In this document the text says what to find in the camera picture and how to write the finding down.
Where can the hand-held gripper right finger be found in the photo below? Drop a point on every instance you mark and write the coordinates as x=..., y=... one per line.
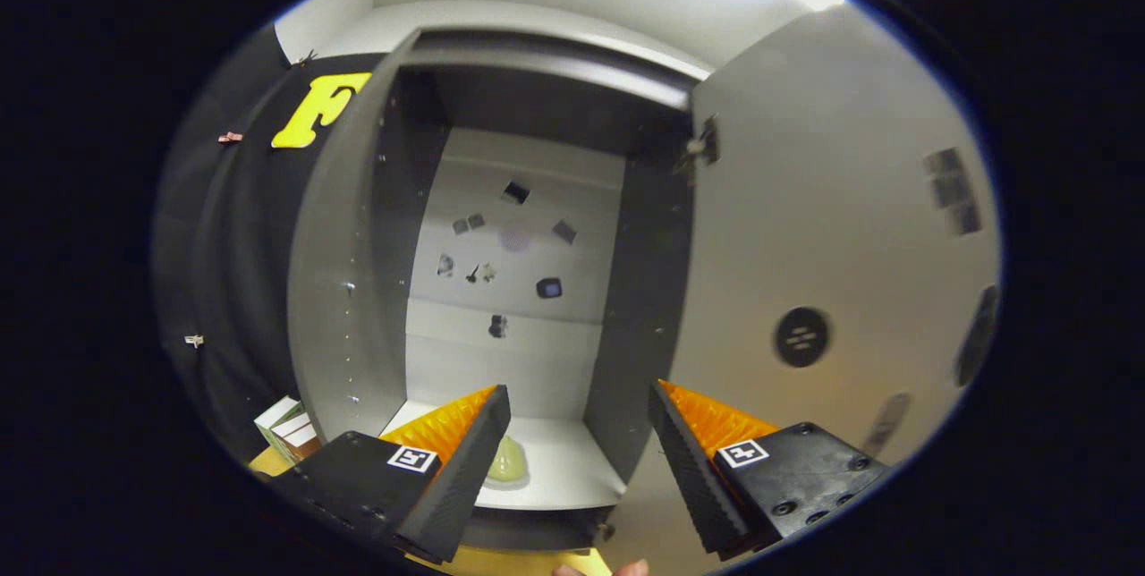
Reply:
x=680, y=460

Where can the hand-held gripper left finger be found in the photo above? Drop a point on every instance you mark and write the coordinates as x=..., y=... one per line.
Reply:
x=470, y=460

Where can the small pale green oval dish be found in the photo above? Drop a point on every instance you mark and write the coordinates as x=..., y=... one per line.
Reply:
x=508, y=464

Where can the white cabinet shelf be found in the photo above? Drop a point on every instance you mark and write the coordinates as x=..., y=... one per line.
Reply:
x=564, y=469

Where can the grey cabinet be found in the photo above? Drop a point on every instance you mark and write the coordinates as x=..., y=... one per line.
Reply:
x=340, y=245

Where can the metal door hinge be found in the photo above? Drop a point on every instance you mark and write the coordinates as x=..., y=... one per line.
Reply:
x=702, y=148

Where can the black backdrop cloth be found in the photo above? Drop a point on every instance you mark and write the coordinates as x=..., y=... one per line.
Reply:
x=241, y=227

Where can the red clip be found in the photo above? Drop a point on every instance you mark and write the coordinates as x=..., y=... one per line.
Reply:
x=230, y=138

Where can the black clip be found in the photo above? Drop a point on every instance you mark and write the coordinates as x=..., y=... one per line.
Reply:
x=305, y=58

